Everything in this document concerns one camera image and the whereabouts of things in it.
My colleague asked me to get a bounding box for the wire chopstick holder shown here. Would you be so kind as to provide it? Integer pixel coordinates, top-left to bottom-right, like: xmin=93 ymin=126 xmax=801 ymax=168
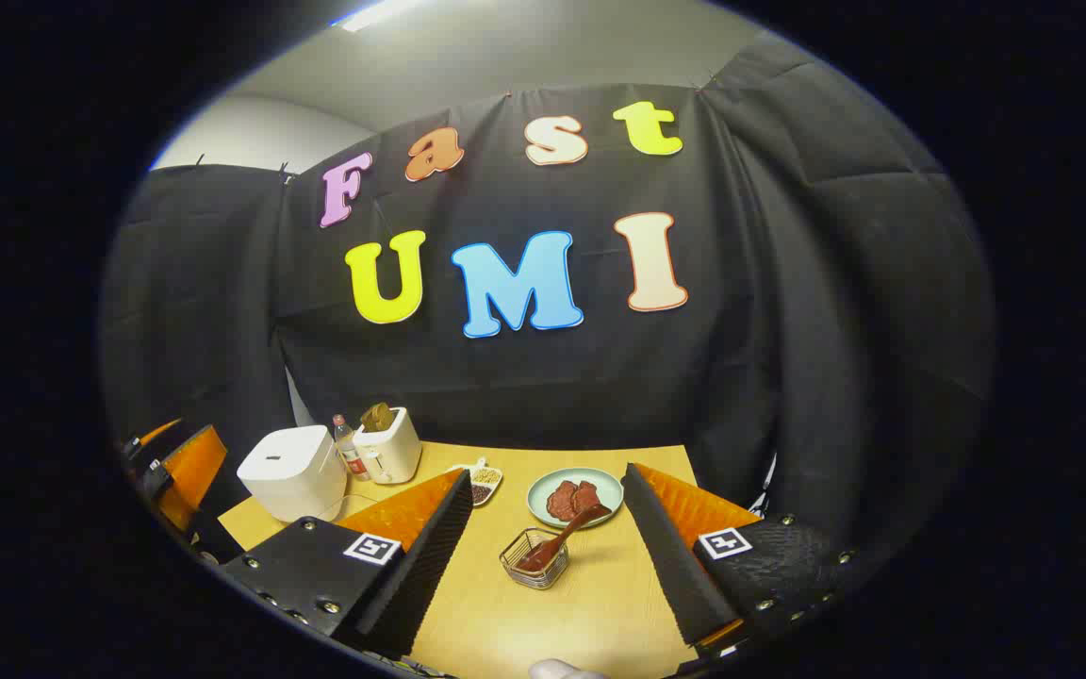
xmin=499 ymin=527 xmax=570 ymax=590

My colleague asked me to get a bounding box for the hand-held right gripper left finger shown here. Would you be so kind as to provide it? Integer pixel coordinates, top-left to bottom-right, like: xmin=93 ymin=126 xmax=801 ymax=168
xmin=220 ymin=469 xmax=475 ymax=659

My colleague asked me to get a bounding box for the dark wooden spoon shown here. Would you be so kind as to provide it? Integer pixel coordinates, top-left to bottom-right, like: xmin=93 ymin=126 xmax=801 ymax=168
xmin=515 ymin=503 xmax=614 ymax=574

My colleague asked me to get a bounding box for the clear bottle with red label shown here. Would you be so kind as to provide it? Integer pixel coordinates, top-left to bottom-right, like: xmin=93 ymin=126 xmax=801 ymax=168
xmin=332 ymin=413 xmax=370 ymax=482

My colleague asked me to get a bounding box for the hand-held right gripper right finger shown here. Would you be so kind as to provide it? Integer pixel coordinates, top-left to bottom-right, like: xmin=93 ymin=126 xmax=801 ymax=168
xmin=620 ymin=462 xmax=860 ymax=652

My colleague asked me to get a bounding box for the pale green plate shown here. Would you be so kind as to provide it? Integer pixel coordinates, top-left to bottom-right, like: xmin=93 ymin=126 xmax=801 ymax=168
xmin=526 ymin=467 xmax=625 ymax=530

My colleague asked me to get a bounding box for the white divided grain dish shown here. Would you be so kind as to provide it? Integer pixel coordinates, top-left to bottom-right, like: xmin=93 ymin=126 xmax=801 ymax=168
xmin=449 ymin=457 xmax=504 ymax=507

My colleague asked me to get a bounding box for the white rice cooker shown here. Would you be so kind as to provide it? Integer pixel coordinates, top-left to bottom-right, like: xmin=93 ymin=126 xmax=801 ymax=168
xmin=237 ymin=424 xmax=348 ymax=524

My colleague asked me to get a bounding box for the black backdrop cloth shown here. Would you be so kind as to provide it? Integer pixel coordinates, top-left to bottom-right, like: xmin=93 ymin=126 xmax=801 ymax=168
xmin=100 ymin=28 xmax=996 ymax=567

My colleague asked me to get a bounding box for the white toaster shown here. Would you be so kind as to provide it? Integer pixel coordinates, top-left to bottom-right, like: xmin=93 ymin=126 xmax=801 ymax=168
xmin=353 ymin=406 xmax=423 ymax=486

